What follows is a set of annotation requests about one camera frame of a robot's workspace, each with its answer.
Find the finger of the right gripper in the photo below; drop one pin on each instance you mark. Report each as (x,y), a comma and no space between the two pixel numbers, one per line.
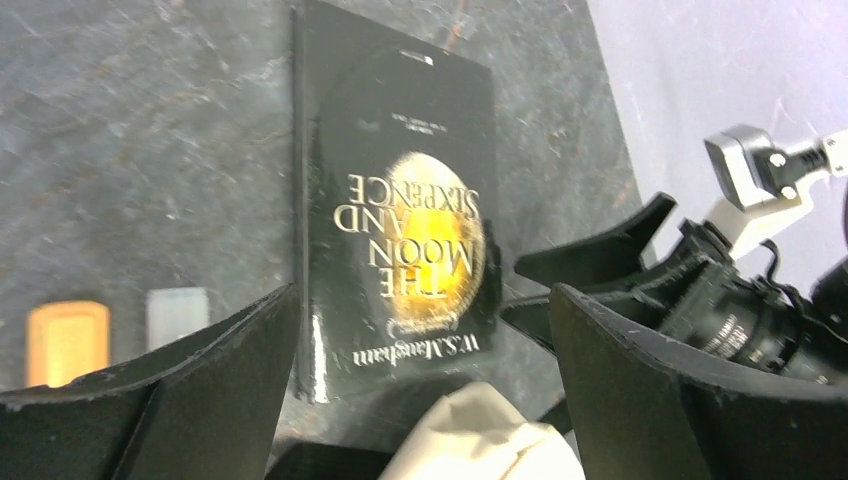
(530,317)
(601,258)

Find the coral highlighter pen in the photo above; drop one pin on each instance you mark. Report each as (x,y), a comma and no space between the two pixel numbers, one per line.
(174,313)

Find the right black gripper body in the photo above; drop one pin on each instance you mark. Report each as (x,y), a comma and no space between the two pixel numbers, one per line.
(722,314)

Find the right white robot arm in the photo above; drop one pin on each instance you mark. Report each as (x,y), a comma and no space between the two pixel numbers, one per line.
(821,356)

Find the black book gold emblem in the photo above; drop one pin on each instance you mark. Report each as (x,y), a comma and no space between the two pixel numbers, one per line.
(398,266)

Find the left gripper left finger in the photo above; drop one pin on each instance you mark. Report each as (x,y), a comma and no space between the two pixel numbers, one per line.
(202,407)

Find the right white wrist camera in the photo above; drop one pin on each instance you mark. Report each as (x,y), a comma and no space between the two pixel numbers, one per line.
(766,187)

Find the cream canvas backpack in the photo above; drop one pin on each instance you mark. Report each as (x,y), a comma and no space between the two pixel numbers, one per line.
(475,433)

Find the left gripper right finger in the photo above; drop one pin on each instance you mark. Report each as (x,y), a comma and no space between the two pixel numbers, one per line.
(645,406)

